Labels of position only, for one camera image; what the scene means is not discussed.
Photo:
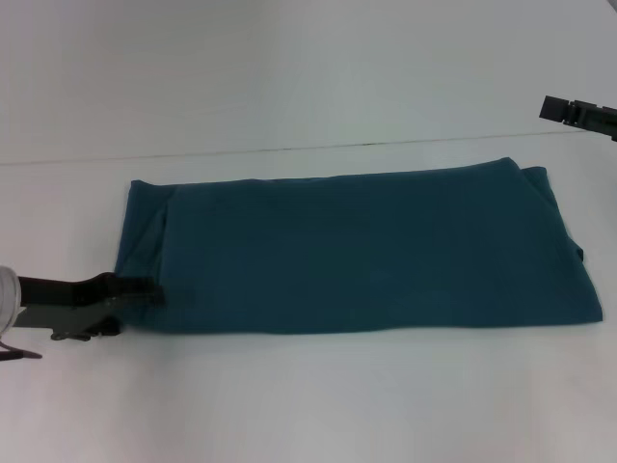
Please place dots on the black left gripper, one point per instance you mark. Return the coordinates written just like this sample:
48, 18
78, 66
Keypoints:
62, 301

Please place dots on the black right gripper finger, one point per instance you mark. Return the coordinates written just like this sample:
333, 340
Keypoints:
573, 113

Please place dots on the teal T-shirt with FREE print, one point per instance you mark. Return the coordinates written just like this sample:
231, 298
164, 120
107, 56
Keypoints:
361, 251

